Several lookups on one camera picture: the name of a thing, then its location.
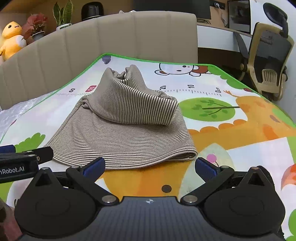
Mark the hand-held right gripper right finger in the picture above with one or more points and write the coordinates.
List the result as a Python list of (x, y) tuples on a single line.
[(204, 168)]

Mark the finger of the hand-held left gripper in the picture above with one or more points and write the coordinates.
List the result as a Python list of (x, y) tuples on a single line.
[(7, 148), (44, 154)]

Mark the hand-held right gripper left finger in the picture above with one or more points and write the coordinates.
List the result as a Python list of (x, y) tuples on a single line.
[(96, 166)]

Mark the striped beige knit garment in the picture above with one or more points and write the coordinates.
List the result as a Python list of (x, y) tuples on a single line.
[(120, 115)]

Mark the person's left forearm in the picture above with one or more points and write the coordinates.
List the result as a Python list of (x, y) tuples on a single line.
[(7, 222)]

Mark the cartoon printed play mat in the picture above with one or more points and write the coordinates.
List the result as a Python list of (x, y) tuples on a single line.
[(242, 129)]

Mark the yellow plush duck toy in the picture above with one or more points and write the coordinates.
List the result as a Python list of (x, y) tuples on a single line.
[(11, 39)]

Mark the beige padded bed headboard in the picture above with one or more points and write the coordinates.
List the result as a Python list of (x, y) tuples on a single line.
[(92, 39)]

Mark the red leaf potted plant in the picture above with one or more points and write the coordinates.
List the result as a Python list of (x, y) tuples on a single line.
[(34, 23)]

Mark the black and gold office chair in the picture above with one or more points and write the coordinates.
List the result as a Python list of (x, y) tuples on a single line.
[(270, 53)]

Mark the white desk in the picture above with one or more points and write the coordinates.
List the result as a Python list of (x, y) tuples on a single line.
[(215, 34)]

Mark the green snake plant in pot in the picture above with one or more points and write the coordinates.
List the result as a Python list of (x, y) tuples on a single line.
[(61, 14)]

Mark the black round speaker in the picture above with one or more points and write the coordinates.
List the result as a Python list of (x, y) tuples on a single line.
[(92, 11)]

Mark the black monitor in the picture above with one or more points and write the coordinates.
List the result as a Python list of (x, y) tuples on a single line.
[(173, 7)]

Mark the black wall socket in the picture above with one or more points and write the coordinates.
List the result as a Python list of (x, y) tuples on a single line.
[(216, 4)]

